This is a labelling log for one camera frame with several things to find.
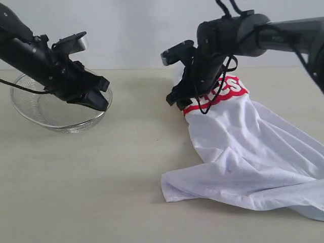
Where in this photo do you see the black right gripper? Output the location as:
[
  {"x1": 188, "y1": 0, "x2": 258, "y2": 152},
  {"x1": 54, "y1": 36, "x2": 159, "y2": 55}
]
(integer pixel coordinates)
[{"x1": 166, "y1": 48, "x2": 227, "y2": 111}]

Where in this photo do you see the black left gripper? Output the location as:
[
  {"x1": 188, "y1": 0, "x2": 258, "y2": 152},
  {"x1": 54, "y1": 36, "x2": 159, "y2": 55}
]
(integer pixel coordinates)
[{"x1": 42, "y1": 57, "x2": 110, "y2": 111}]

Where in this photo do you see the white t-shirt red logo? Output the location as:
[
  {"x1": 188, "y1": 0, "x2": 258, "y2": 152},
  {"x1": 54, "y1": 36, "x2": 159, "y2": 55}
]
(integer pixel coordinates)
[{"x1": 160, "y1": 74, "x2": 323, "y2": 221}]

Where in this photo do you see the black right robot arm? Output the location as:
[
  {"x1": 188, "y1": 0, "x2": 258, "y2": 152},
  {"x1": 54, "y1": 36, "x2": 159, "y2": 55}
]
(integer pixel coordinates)
[{"x1": 161, "y1": 10, "x2": 323, "y2": 110}]

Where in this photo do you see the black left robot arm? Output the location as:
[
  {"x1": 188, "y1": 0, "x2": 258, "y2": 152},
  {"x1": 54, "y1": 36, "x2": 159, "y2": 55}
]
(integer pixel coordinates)
[{"x1": 1, "y1": 4, "x2": 110, "y2": 111}]

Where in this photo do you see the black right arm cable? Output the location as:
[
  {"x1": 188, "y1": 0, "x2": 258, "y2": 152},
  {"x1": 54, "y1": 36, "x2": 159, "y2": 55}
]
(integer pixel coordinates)
[{"x1": 193, "y1": 0, "x2": 324, "y2": 114}]

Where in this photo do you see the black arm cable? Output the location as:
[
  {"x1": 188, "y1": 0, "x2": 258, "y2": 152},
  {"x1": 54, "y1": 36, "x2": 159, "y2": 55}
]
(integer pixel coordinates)
[
  {"x1": 193, "y1": 0, "x2": 324, "y2": 114},
  {"x1": 0, "y1": 78, "x2": 55, "y2": 95}
]

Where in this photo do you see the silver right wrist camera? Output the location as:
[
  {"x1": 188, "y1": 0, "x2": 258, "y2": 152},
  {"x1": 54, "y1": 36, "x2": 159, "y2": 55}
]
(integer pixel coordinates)
[{"x1": 160, "y1": 40, "x2": 196, "y2": 66}]

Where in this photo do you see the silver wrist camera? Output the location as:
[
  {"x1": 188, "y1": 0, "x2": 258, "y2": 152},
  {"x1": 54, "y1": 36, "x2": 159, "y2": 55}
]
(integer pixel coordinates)
[
  {"x1": 51, "y1": 31, "x2": 88, "y2": 56},
  {"x1": 160, "y1": 40, "x2": 196, "y2": 66}
]

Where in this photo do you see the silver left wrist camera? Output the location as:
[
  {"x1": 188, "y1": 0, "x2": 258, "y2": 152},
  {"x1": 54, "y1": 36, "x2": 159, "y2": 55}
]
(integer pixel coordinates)
[{"x1": 51, "y1": 31, "x2": 88, "y2": 56}]

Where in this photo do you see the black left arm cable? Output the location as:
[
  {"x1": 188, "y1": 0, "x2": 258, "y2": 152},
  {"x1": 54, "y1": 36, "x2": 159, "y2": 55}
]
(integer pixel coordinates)
[{"x1": 0, "y1": 78, "x2": 55, "y2": 95}]

